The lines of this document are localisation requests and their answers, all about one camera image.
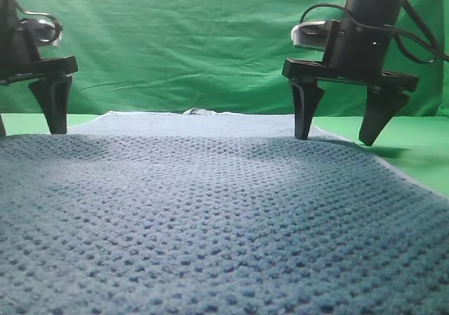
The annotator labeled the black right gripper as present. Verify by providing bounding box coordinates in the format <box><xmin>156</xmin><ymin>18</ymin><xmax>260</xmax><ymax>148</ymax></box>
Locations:
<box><xmin>282</xmin><ymin>20</ymin><xmax>419</xmax><ymax>146</ymax></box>

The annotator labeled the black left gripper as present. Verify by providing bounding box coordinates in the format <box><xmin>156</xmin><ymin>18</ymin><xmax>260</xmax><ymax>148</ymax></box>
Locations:
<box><xmin>0</xmin><ymin>20</ymin><xmax>78</xmax><ymax>137</ymax></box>

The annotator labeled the blue waffle-weave towel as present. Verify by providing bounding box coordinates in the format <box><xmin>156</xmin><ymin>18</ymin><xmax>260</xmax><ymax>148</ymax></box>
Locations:
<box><xmin>1</xmin><ymin>112</ymin><xmax>448</xmax><ymax>314</ymax></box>

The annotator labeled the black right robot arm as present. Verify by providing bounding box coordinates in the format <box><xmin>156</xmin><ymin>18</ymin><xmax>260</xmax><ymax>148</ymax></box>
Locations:
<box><xmin>282</xmin><ymin>0</ymin><xmax>418</xmax><ymax>146</ymax></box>

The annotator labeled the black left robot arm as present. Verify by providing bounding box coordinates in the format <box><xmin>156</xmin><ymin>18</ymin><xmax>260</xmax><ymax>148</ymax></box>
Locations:
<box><xmin>1</xmin><ymin>0</ymin><xmax>79</xmax><ymax>135</ymax></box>

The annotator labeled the green backdrop cloth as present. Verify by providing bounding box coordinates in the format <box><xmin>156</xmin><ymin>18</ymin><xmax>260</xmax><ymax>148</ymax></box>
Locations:
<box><xmin>0</xmin><ymin>0</ymin><xmax>449</xmax><ymax>119</ymax></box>

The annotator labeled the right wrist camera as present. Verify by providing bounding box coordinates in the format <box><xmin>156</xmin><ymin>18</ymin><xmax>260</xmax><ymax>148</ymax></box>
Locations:
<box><xmin>290</xmin><ymin>20</ymin><xmax>332</xmax><ymax>51</ymax></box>

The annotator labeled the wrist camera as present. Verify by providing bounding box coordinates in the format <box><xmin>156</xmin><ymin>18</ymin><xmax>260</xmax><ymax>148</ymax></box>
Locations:
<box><xmin>21</xmin><ymin>18</ymin><xmax>63</xmax><ymax>48</ymax></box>
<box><xmin>290</xmin><ymin>20</ymin><xmax>332</xmax><ymax>51</ymax></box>

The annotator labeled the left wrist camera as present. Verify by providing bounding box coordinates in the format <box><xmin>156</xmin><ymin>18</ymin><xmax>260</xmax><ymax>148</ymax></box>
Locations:
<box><xmin>21</xmin><ymin>18</ymin><xmax>63</xmax><ymax>48</ymax></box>

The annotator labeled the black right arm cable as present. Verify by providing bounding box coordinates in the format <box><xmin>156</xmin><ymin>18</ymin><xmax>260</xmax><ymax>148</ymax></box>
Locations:
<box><xmin>300</xmin><ymin>0</ymin><xmax>449</xmax><ymax>65</ymax></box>

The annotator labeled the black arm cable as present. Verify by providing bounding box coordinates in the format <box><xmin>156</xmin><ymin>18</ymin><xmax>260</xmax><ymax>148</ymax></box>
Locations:
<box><xmin>300</xmin><ymin>0</ymin><xmax>449</xmax><ymax>65</ymax></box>
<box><xmin>2</xmin><ymin>0</ymin><xmax>60</xmax><ymax>44</ymax></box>

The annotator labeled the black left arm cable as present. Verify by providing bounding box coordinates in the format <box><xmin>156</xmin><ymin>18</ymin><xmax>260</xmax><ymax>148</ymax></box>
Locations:
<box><xmin>2</xmin><ymin>0</ymin><xmax>60</xmax><ymax>44</ymax></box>

